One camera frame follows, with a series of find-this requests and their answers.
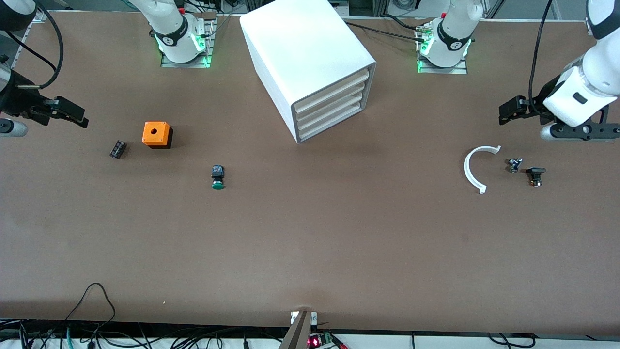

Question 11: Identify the orange button enclosure box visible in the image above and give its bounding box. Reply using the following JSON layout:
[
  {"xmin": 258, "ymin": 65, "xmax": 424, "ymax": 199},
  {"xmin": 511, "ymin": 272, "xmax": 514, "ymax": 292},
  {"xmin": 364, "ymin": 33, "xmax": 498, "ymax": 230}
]
[{"xmin": 142, "ymin": 121, "xmax": 173, "ymax": 149}]

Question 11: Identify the circuit board with red LED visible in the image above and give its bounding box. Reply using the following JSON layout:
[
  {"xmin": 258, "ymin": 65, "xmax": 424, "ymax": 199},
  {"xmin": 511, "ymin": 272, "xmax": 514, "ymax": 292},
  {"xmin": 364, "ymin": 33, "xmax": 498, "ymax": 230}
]
[{"xmin": 308, "ymin": 331, "xmax": 347, "ymax": 349}]

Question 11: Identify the black base cable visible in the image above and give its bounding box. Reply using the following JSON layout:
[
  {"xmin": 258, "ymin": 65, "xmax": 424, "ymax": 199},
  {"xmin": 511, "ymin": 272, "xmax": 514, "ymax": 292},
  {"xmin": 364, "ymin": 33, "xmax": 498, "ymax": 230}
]
[
  {"xmin": 380, "ymin": 14, "xmax": 427, "ymax": 31},
  {"xmin": 345, "ymin": 21, "xmax": 429, "ymax": 43}
]

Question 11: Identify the grey camera stand bar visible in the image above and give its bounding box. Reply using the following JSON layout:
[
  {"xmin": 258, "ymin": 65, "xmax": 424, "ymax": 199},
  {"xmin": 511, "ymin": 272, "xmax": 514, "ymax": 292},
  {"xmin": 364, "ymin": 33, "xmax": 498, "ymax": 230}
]
[{"xmin": 279, "ymin": 310, "xmax": 313, "ymax": 349}]

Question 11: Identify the black looped cable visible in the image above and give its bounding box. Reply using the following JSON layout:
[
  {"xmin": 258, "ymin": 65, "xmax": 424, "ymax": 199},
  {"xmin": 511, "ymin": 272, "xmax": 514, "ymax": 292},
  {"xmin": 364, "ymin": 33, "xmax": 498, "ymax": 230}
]
[{"xmin": 64, "ymin": 283, "xmax": 117, "ymax": 335}]

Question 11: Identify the white plastic arc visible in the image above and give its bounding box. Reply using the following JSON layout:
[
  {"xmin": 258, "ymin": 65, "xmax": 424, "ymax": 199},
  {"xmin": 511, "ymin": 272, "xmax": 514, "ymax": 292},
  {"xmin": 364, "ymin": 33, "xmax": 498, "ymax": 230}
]
[{"xmin": 464, "ymin": 145, "xmax": 502, "ymax": 195}]

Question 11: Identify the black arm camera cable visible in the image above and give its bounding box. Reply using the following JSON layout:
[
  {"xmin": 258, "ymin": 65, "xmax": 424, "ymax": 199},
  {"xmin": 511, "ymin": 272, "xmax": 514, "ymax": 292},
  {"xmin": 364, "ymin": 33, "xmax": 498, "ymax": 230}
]
[
  {"xmin": 528, "ymin": 0, "xmax": 554, "ymax": 114},
  {"xmin": 4, "ymin": 0, "xmax": 64, "ymax": 90}
]

